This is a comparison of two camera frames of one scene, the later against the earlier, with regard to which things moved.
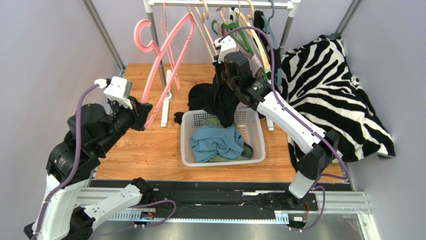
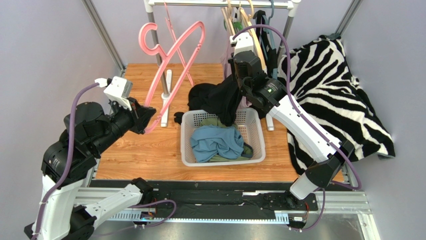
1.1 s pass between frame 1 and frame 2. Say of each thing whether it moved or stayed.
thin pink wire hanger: moved
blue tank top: stayed
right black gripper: moved
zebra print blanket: stayed
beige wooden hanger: moved
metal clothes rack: stayed
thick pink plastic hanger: moved
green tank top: stayed
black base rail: stayed
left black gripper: stayed
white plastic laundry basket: stayed
